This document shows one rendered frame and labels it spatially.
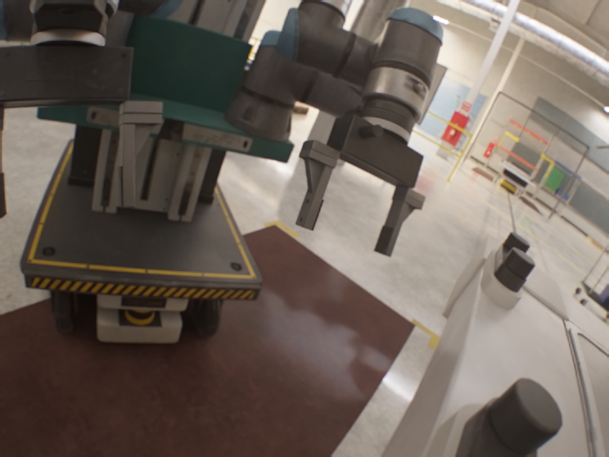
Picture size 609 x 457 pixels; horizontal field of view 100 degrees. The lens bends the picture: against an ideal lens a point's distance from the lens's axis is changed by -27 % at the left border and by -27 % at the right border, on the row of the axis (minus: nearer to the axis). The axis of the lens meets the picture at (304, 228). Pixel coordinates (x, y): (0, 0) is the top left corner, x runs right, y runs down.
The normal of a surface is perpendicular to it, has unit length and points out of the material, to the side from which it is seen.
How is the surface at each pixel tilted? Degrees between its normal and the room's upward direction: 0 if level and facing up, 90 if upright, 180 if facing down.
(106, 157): 90
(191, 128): 90
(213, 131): 90
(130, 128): 66
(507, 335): 0
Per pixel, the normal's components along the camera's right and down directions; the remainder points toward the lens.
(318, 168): 0.43, 0.18
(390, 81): -0.38, -0.11
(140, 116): 0.61, 0.19
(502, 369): 0.38, -0.82
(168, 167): 0.40, 0.56
